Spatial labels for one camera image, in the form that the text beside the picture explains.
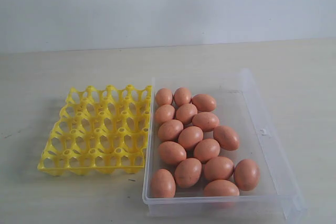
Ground brown egg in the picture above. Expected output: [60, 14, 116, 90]
[192, 94, 217, 112]
[154, 104, 175, 124]
[204, 179, 240, 197]
[158, 119, 184, 142]
[175, 103, 198, 125]
[192, 112, 219, 132]
[213, 125, 239, 151]
[234, 159, 260, 191]
[155, 88, 173, 106]
[174, 87, 192, 107]
[174, 158, 202, 188]
[204, 156, 234, 181]
[158, 141, 187, 166]
[193, 138, 221, 164]
[178, 126, 203, 151]
[151, 169, 176, 198]

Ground yellow plastic egg tray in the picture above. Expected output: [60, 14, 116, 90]
[37, 84, 152, 176]

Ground clear plastic storage box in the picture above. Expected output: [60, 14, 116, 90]
[142, 69, 306, 223]

